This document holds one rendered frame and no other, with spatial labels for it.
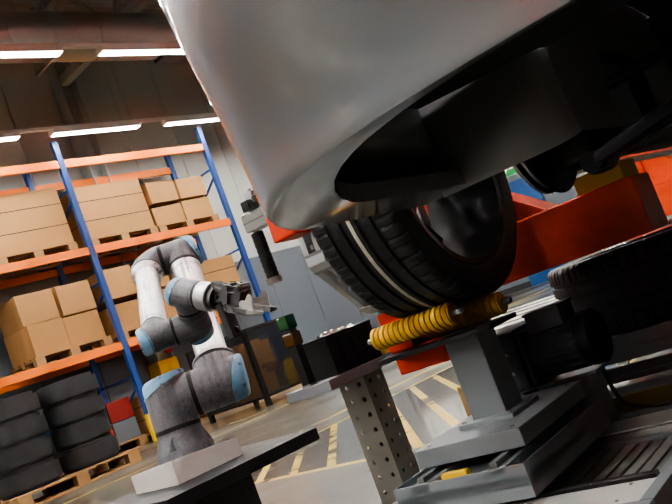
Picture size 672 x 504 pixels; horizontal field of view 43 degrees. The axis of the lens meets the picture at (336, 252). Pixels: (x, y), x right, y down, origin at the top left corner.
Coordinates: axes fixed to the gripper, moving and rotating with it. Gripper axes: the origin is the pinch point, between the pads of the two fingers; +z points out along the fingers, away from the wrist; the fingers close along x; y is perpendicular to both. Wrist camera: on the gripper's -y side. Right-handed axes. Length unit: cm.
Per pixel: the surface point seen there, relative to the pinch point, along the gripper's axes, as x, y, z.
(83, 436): 389, -269, -518
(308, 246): -22.1, 24.3, 28.5
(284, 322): -4.5, -0.9, 9.2
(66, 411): 383, -244, -536
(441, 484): -26, -27, 68
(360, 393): 15.2, -24.4, 23.0
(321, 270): -21.4, 18.6, 32.0
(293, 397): -3.6, -22.6, 11.8
